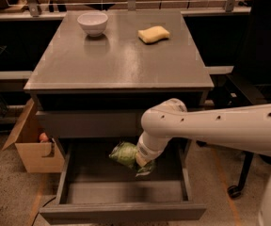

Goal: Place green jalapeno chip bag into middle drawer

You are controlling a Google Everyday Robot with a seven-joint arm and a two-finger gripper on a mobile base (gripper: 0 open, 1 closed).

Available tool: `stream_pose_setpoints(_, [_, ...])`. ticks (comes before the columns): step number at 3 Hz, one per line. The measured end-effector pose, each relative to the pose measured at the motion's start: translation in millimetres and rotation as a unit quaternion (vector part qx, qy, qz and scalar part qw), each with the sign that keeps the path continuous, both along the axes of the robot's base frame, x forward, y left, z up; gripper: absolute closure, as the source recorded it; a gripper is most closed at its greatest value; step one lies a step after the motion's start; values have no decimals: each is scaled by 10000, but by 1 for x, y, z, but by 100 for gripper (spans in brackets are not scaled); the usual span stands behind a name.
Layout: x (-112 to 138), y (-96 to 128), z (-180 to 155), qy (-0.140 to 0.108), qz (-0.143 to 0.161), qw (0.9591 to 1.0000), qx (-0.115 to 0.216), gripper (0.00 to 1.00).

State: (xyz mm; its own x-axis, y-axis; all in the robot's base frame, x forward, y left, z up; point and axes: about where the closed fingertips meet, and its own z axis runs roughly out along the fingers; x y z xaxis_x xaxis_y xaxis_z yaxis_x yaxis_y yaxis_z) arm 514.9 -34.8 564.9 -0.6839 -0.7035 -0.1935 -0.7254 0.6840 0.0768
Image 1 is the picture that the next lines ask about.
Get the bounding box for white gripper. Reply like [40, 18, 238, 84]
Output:
[135, 132, 168, 167]

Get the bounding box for green jalapeno chip bag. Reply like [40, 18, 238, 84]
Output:
[109, 141, 155, 176]

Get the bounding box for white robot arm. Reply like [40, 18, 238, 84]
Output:
[135, 99, 271, 226]

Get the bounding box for grey top drawer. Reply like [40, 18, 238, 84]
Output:
[36, 111, 143, 138]

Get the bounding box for open grey middle drawer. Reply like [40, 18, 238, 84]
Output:
[40, 139, 206, 225]

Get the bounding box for grey drawer cabinet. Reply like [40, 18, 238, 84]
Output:
[24, 9, 215, 153]

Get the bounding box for orange ball in box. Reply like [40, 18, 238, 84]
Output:
[39, 133, 49, 142]

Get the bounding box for cardboard box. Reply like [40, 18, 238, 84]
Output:
[2, 99, 64, 173]

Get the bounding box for yellow sponge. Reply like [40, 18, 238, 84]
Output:
[137, 25, 170, 44]

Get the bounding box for black office chair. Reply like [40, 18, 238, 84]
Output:
[196, 0, 271, 200]

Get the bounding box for white ceramic bowl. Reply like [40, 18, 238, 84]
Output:
[77, 11, 108, 37]

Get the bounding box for black cable on floor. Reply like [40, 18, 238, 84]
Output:
[31, 195, 57, 226]

